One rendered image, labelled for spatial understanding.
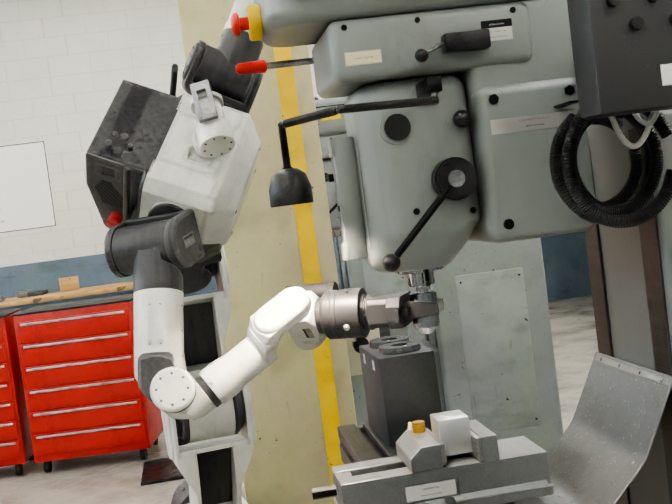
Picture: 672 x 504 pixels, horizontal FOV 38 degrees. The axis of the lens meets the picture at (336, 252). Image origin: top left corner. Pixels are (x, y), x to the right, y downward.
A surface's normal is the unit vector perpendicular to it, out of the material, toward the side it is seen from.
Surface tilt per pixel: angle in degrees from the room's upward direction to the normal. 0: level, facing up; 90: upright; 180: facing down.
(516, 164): 90
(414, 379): 90
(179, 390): 71
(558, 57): 90
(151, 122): 59
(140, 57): 90
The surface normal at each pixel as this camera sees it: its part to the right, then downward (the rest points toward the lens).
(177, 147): 0.19, -0.51
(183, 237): 0.94, -0.15
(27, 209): 0.14, 0.04
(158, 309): 0.01, -0.28
